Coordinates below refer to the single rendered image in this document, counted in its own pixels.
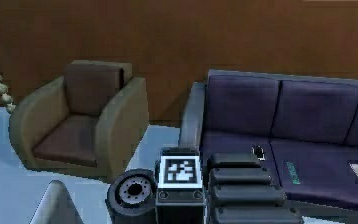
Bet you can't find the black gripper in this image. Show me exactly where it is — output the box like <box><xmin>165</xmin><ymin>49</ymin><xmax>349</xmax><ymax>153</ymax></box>
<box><xmin>105</xmin><ymin>168</ymin><xmax>159</xmax><ymax>224</ymax></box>

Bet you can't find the teal pen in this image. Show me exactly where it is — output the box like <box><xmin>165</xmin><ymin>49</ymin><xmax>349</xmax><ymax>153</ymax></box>
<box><xmin>285</xmin><ymin>161</ymin><xmax>302</xmax><ymax>186</ymax></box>

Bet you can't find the small black remote control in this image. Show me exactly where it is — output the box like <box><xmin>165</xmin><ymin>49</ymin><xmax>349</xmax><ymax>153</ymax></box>
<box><xmin>252</xmin><ymin>145</ymin><xmax>267</xmax><ymax>162</ymax></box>

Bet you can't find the grey pointed furniture corner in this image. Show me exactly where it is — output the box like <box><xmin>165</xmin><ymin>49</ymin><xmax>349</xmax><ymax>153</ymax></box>
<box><xmin>28</xmin><ymin>179</ymin><xmax>85</xmax><ymax>224</ymax></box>

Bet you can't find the purple grey sofa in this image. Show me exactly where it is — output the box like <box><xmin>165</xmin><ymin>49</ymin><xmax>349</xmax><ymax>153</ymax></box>
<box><xmin>178</xmin><ymin>69</ymin><xmax>358</xmax><ymax>224</ymax></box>

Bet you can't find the olive brown armchair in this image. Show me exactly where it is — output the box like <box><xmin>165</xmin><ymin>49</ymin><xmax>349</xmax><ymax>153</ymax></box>
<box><xmin>8</xmin><ymin>59</ymin><xmax>150</xmax><ymax>183</ymax></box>

